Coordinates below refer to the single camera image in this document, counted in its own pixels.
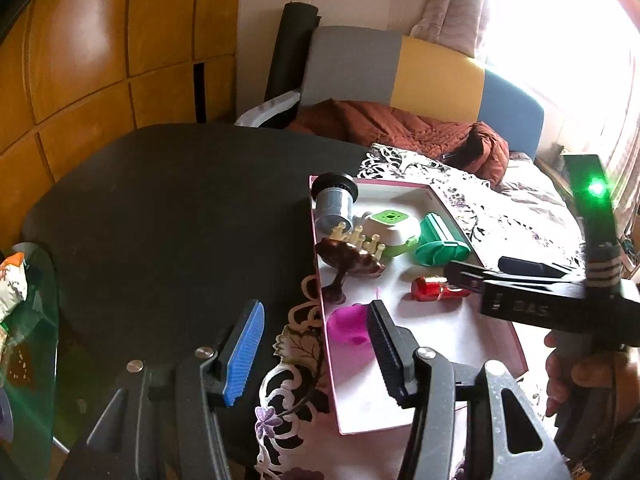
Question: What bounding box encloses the grey yellow blue sofa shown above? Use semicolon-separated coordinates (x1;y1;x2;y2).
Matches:
297;25;546;161

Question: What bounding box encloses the white orange snack packet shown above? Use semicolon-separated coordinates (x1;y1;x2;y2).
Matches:
0;252;28;326

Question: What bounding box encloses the black rolled mat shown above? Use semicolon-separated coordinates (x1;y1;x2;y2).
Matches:
264;2;322;103

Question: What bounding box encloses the black round table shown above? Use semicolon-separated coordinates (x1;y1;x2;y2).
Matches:
20;122;371;471

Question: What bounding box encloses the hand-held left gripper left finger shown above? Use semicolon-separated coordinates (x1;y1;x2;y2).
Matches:
60;300;266;480

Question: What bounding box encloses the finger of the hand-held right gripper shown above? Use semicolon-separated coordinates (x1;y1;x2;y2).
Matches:
498;256;583;282
442;260;501;295

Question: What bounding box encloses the red translucent plastic piece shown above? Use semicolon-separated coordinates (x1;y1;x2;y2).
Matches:
411;275;471;303

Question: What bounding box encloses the wooden wardrobe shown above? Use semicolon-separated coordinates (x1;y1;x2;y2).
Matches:
0;0;246;221

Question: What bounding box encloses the green glass table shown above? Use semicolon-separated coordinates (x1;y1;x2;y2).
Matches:
0;242;63;480

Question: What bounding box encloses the pale pink curtain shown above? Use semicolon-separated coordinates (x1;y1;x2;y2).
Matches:
415;0;493;58

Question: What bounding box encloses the white embroidered floral tablecloth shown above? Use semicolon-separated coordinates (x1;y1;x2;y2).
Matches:
252;142;586;480

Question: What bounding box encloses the pink rimmed shallow box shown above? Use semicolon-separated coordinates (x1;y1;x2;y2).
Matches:
308;175;528;436

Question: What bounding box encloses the grey cylinder with black cap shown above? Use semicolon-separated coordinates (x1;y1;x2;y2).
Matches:
312;172;358;231

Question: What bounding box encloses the mauve duvet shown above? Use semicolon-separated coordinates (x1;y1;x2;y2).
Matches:
495;157;586;241

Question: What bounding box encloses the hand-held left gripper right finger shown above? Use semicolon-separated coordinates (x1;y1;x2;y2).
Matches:
366;299;573;480

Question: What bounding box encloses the window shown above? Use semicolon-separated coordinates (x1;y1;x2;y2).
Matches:
480;0;640;171

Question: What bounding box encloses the green plastic spool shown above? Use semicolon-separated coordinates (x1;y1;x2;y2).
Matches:
412;212;472;267

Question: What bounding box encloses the white armrest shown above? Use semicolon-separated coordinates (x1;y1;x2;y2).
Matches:
234;89;301;128

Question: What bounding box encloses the person's right hand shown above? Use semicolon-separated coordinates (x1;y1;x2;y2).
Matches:
544;332;623;418

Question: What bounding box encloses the green and white plastic container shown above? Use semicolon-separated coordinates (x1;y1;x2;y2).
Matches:
361;208;422;259

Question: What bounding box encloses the rust brown quilted coat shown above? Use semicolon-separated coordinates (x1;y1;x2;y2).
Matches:
292;99;510;181

